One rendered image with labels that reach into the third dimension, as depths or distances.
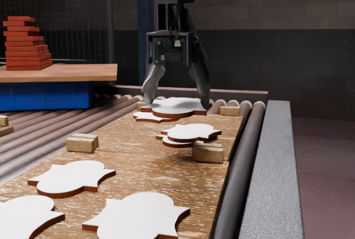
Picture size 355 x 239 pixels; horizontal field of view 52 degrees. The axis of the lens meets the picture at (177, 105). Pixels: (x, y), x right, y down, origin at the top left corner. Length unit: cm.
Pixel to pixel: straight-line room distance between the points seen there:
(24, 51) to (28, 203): 100
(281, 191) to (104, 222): 31
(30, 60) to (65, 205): 100
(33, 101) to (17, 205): 80
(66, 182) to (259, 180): 33
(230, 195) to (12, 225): 32
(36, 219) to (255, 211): 31
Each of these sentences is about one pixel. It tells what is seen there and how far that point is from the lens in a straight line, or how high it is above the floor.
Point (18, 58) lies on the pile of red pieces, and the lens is 150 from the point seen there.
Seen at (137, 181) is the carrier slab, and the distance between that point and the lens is 62.
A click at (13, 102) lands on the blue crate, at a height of 95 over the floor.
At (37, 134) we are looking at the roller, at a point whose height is 92.
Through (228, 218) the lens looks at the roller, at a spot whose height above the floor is 92.
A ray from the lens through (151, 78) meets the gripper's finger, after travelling 66.
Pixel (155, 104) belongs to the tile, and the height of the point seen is 105.
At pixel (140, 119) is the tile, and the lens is 102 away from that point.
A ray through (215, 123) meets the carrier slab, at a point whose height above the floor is 94.
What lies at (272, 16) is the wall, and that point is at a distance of 549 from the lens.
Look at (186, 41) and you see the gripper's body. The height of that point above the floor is 116.
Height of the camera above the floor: 117
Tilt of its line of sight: 11 degrees down
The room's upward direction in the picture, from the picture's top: straight up
